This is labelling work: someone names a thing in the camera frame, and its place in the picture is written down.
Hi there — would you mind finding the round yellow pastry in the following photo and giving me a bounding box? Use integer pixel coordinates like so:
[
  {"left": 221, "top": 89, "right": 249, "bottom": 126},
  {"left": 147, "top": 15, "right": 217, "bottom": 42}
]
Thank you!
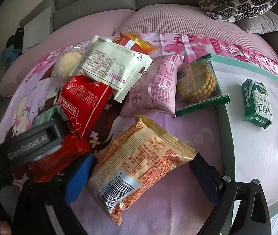
[{"left": 51, "top": 48, "right": 83, "bottom": 80}]

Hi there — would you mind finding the grey sofa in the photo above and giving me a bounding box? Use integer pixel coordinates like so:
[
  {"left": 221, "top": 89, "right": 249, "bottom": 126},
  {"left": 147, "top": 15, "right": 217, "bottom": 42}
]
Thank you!
[{"left": 0, "top": 0, "right": 278, "bottom": 96}]

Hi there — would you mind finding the teal cloth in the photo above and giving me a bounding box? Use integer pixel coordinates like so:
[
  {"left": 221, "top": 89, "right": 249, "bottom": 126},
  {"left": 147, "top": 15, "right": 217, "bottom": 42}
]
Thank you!
[{"left": 1, "top": 45, "right": 19, "bottom": 66}]

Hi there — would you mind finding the red and yellow snack packet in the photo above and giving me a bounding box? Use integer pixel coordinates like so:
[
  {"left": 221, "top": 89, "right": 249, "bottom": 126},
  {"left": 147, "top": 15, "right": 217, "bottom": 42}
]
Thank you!
[{"left": 116, "top": 32, "right": 158, "bottom": 55}]

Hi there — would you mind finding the pink floral printed blanket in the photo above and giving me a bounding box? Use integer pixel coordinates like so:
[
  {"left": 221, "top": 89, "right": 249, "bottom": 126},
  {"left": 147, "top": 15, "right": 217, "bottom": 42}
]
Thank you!
[{"left": 0, "top": 32, "right": 278, "bottom": 235}]

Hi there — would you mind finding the white box with teal rim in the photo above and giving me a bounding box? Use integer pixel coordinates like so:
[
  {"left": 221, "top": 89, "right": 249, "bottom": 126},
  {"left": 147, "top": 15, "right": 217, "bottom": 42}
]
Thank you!
[{"left": 209, "top": 53, "right": 278, "bottom": 219}]

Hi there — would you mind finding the orange and cream snack packet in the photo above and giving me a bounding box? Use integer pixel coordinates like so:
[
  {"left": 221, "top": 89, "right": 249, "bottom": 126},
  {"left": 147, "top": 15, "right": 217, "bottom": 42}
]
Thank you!
[{"left": 88, "top": 115, "right": 198, "bottom": 226}]

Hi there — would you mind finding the pink snack packet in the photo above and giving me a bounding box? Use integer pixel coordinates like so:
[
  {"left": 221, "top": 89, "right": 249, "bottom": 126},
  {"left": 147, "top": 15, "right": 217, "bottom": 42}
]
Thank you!
[{"left": 120, "top": 54, "right": 185, "bottom": 118}]

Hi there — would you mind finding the white cushion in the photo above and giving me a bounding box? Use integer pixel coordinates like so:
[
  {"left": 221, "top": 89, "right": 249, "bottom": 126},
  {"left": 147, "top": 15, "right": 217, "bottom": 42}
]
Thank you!
[{"left": 21, "top": 5, "right": 54, "bottom": 53}]

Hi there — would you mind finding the red triangular snack packet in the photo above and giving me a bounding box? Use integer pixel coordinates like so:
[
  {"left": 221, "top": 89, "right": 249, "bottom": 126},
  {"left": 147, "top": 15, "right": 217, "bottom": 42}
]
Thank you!
[{"left": 57, "top": 76, "right": 114, "bottom": 139}]

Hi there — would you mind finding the green foil snack packet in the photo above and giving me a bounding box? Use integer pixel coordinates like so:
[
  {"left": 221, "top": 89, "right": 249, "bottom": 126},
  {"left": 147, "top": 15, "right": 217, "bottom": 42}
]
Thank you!
[{"left": 34, "top": 107, "right": 65, "bottom": 126}]

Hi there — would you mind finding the pink ribbed sofa cover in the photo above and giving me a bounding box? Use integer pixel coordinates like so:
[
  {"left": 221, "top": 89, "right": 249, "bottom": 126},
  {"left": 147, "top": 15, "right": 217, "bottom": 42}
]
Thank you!
[{"left": 0, "top": 8, "right": 278, "bottom": 97}]

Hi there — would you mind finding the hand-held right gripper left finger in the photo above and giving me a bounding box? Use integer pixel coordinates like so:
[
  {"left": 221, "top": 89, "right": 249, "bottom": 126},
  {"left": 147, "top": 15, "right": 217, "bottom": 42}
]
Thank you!
[{"left": 14, "top": 152, "right": 98, "bottom": 235}]

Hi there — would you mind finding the grey pillow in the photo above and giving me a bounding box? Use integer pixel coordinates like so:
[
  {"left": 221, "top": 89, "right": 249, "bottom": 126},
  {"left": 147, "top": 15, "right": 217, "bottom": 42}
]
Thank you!
[{"left": 236, "top": 11, "right": 278, "bottom": 34}]

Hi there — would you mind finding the dark clothes pile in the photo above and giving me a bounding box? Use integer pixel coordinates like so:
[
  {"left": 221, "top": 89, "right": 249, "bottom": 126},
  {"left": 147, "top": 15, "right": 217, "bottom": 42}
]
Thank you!
[{"left": 5, "top": 28, "right": 25, "bottom": 57}]

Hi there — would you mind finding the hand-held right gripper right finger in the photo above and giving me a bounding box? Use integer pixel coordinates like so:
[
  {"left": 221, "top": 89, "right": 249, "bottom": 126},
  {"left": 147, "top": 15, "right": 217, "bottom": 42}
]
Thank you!
[{"left": 189, "top": 155, "right": 272, "bottom": 235}]

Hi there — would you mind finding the clear green-edged cookie packet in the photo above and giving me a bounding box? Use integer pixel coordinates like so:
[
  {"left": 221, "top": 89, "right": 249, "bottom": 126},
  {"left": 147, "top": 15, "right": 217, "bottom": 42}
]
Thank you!
[{"left": 175, "top": 55, "right": 231, "bottom": 117}]

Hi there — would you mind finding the cream white snack packet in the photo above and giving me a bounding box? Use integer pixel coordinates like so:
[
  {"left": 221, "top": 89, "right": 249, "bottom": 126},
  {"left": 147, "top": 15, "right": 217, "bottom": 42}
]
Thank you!
[{"left": 69, "top": 35, "right": 153, "bottom": 103}]

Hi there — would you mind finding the green and white biscuit packet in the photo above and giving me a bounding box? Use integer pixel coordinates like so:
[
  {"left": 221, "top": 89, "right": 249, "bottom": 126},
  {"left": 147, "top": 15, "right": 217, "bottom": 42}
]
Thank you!
[{"left": 242, "top": 79, "right": 275, "bottom": 129}]

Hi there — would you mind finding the black and white patterned pillow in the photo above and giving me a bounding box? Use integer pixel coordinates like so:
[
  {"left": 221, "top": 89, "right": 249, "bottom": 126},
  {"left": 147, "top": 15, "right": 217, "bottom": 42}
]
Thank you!
[{"left": 199, "top": 0, "right": 277, "bottom": 22}]

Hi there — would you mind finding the person's left hand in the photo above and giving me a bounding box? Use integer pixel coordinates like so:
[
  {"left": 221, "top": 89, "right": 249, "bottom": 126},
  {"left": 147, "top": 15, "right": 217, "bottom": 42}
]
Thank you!
[{"left": 0, "top": 219, "right": 13, "bottom": 235}]

